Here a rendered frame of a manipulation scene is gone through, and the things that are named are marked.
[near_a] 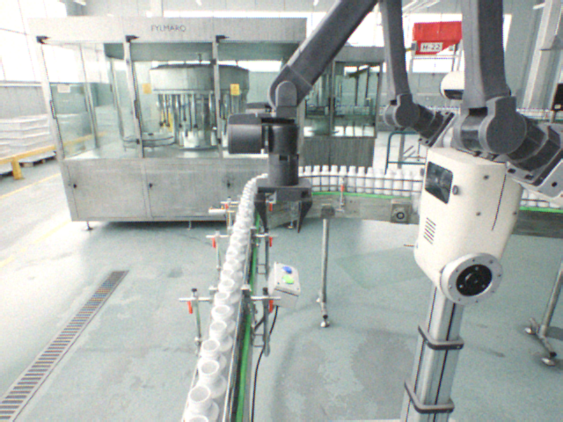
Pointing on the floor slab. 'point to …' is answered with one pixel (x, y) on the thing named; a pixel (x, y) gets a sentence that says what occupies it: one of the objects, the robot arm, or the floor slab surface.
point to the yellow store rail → (23, 158)
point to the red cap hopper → (446, 39)
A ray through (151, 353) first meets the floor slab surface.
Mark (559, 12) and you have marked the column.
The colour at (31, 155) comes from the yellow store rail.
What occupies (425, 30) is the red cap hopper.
